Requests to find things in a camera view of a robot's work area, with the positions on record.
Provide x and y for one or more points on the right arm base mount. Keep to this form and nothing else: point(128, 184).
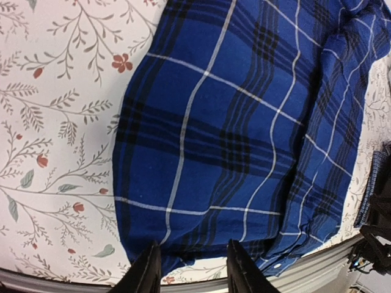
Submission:
point(370, 254)

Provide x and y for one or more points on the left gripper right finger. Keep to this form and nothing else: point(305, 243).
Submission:
point(243, 275)

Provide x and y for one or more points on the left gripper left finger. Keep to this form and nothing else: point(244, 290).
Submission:
point(144, 275)

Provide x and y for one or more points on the folded blue checked shirt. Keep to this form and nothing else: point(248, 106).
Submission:
point(378, 162)

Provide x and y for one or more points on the aluminium front rail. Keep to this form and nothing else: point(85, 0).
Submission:
point(306, 275)

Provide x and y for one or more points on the blue plaid long sleeve shirt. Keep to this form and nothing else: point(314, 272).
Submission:
point(242, 122)

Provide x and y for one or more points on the floral tablecloth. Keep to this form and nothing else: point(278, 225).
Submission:
point(65, 68)

